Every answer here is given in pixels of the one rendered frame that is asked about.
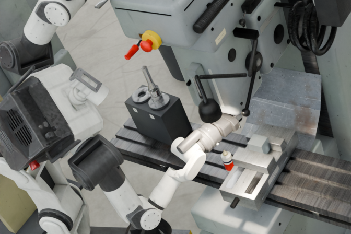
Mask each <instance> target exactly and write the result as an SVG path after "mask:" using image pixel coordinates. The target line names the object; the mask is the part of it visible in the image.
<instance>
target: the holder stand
mask: <svg viewBox="0 0 351 234"><path fill-rule="evenodd" d="M161 93H162V95H163V97H164V101H163V103H161V104H158V105H156V104H154V103H153V101H152V99H151V97H150V95H149V92H148V86H145V85H141V86H140V87H139V88H138V89H137V90H136V91H135V92H134V93H133V94H132V95H131V96H130V97H129V98H128V99H127V100H126V101H125V102H124V103H125V105H126V107H127V109H128V111H129V113H130V115H131V117H132V119H133V121H134V123H135V125H136V127H137V129H138V131H139V132H140V133H142V134H144V135H146V136H149V137H151V138H153V139H156V140H158V141H160V142H163V143H165V144H167V145H170V146H171V145H172V143H173V142H174V140H175V139H177V138H179V137H183V138H185V137H186V135H187V134H188V133H189V132H190V131H191V130H192V127H191V124H190V122H189V119H188V117H187V115H186V112H185V110H184V107H183V105H182V103H181V100H180V98H179V97H176V96H173V95H170V94H168V93H165V92H162V91H161Z"/></svg>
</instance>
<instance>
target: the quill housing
mask: <svg viewBox="0 0 351 234"><path fill-rule="evenodd" d="M236 27H239V28H246V25H244V26H241V25H240V24H239V23H238V24H237V25H236V26H235V28H236ZM235 28H234V29H235ZM234 29H233V30H234ZM172 50H173V52H174V55H175V57H176V60H177V62H178V65H179V68H180V70H181V72H182V75H183V77H184V80H185V82H186V83H187V82H188V80H189V79H190V78H189V76H188V75H187V73H186V68H188V66H189V65H190V64H191V63H192V62H193V63H199V64H201V65H202V68H203V70H204V73H205V75H211V74H233V73H247V77H240V78H216V79H207V81H208V84H209V87H210V89H211V92H212V94H213V97H214V100H215V101H216V102H217V103H218V104H219V105H220V108H221V111H222V112H223V113H228V114H232V115H238V114H240V113H241V111H242V110H243V109H244V108H245V104H246V101H247V96H248V92H249V87H250V82H251V77H249V76H248V70H247V69H246V66H245V60H246V57H247V55H248V53H249V52H251V51H252V44H251V41H250V39H245V38H238V37H234V35H233V31H232V32H231V33H230V34H229V36H228V37H227V38H226V39H225V41H224V42H223V43H222V45H221V46H220V47H219V49H218V50H217V51H216V52H215V53H207V52H201V51H195V50H189V49H183V48H176V47H172ZM261 83H262V78H261V74H260V71H258V72H256V76H255V80H254V85H253V90H252V95H251V98H252V97H253V96H254V94H255V93H256V91H257V90H258V88H259V87H260V85H261ZM187 87H188V90H189V92H190V95H191V97H192V100H193V102H194V104H195V105H196V106H199V101H198V98H197V96H196V93H195V91H194V88H193V85H192V84H190V86H187Z"/></svg>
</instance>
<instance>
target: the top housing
mask: <svg viewBox="0 0 351 234"><path fill-rule="evenodd" d="M212 2H213V0H110V4H111V6H112V8H113V10H114V12H115V15H116V17H117V19H118V21H119V23H120V25H121V28H122V30H123V32H124V34H125V35H126V36H127V37H128V38H133V39H139V40H142V39H141V38H140V36H139V34H144V32H145V31H147V30H151V31H154V32H155V33H156V34H158V35H159V36H160V38H161V41H162V43H164V44H170V45H176V46H182V47H186V48H190V47H192V46H193V45H194V44H195V43H196V41H197V40H198V39H199V38H200V36H201V35H202V34H198V33H196V32H195V31H194V30H193V25H194V24H195V22H196V21H197V20H198V19H199V18H200V16H201V15H202V14H203V12H204V11H205V10H206V9H207V6H206V5H207V4H208V3H212ZM210 24H211V23H210ZM210 24H209V25H210ZM205 30H206V29H205ZM203 33H204V32H203Z"/></svg>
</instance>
